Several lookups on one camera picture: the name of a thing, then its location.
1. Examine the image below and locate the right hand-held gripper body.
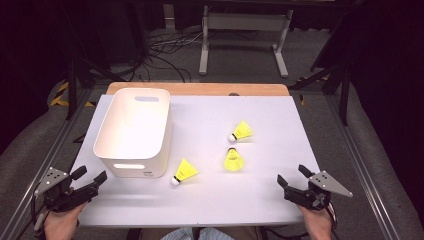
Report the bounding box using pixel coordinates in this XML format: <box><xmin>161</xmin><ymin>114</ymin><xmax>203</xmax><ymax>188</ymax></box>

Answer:
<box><xmin>284</xmin><ymin>170</ymin><xmax>354</xmax><ymax>212</ymax></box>

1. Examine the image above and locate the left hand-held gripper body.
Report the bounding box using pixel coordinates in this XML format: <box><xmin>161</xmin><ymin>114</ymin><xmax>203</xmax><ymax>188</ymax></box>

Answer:
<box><xmin>34</xmin><ymin>166</ymin><xmax>101</xmax><ymax>213</ymax></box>

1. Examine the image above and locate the yellow shuttlecock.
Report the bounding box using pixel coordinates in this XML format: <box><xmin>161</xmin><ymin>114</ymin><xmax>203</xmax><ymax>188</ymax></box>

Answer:
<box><xmin>223</xmin><ymin>147</ymin><xmax>246</xmax><ymax>173</ymax></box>
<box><xmin>170</xmin><ymin>157</ymin><xmax>199</xmax><ymax>187</ymax></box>
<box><xmin>228</xmin><ymin>120</ymin><xmax>254</xmax><ymax>143</ymax></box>

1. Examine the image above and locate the white plastic bin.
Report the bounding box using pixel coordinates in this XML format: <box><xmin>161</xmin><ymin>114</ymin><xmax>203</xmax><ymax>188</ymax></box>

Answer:
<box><xmin>92</xmin><ymin>87</ymin><xmax>173</xmax><ymax>179</ymax></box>

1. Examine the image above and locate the person's left hand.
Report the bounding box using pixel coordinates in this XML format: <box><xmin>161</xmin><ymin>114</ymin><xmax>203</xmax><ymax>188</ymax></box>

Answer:
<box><xmin>43</xmin><ymin>201</ymin><xmax>88</xmax><ymax>240</ymax></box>

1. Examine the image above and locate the person's right hand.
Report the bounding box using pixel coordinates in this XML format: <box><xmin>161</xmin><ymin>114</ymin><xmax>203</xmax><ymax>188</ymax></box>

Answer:
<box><xmin>298</xmin><ymin>203</ymin><xmax>334</xmax><ymax>240</ymax></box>

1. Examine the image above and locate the white table mat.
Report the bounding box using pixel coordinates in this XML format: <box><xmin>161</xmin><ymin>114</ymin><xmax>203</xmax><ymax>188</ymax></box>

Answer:
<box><xmin>68</xmin><ymin>94</ymin><xmax>334</xmax><ymax>228</ymax></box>

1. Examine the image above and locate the black tripod stand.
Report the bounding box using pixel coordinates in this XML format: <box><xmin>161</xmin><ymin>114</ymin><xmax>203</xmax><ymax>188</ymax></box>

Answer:
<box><xmin>64</xmin><ymin>56</ymin><xmax>128</xmax><ymax>121</ymax></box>

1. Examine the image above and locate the black metal stand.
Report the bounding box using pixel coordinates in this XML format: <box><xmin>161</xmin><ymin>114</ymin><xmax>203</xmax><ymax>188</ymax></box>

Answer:
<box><xmin>288</xmin><ymin>63</ymin><xmax>352</xmax><ymax>126</ymax></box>

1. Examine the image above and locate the person's striped shirt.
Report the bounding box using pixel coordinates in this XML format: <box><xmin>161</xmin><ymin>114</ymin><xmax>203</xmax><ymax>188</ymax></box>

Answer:
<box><xmin>159</xmin><ymin>227</ymin><xmax>235</xmax><ymax>240</ymax></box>

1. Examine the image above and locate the wooden table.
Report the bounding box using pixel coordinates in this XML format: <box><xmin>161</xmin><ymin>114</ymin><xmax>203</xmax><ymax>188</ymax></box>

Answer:
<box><xmin>106</xmin><ymin>81</ymin><xmax>290</xmax><ymax>97</ymax></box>

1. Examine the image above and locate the right hand-held gripper cable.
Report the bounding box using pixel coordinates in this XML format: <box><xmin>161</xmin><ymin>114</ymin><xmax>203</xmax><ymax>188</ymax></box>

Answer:
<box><xmin>324</xmin><ymin>199</ymin><xmax>340</xmax><ymax>240</ymax></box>

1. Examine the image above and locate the hand-held gripper cable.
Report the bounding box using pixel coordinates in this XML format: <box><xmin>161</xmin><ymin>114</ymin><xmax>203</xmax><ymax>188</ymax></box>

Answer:
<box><xmin>324</xmin><ymin>199</ymin><xmax>340</xmax><ymax>240</ymax></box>
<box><xmin>29</xmin><ymin>193</ymin><xmax>48</xmax><ymax>240</ymax></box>

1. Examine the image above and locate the left hand-held gripper cable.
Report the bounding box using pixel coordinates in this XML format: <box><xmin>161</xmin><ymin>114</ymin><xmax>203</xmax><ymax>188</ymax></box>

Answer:
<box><xmin>29</xmin><ymin>193</ymin><xmax>48</xmax><ymax>240</ymax></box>

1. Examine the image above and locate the aluminium floor rail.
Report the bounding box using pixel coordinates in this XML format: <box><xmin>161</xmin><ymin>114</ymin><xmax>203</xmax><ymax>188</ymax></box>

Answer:
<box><xmin>0</xmin><ymin>88</ymin><xmax>97</xmax><ymax>240</ymax></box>
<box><xmin>323</xmin><ymin>95</ymin><xmax>402</xmax><ymax>240</ymax></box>

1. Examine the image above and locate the bundle of floor cables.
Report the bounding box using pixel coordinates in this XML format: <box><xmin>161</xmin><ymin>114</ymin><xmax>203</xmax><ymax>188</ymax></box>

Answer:
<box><xmin>146</xmin><ymin>29</ymin><xmax>205</xmax><ymax>83</ymax></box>

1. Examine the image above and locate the white metal stand frame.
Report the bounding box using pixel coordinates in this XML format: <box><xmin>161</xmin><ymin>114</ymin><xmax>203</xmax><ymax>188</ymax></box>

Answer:
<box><xmin>198</xmin><ymin>4</ymin><xmax>294</xmax><ymax>79</ymax></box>

